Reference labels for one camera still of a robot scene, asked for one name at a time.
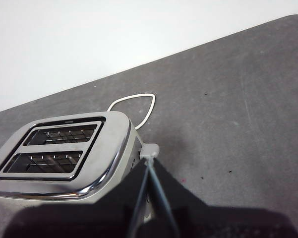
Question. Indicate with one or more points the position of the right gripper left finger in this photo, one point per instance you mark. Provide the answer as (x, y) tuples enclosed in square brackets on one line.
[(89, 220)]

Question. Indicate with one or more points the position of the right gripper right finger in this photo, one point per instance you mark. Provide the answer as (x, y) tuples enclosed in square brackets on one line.
[(213, 223)]

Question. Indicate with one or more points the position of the grey toaster lever knob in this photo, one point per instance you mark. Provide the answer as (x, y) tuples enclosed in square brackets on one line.
[(150, 150)]

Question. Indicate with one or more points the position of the cream white two-slot toaster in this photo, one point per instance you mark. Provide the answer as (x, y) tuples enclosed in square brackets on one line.
[(106, 138)]

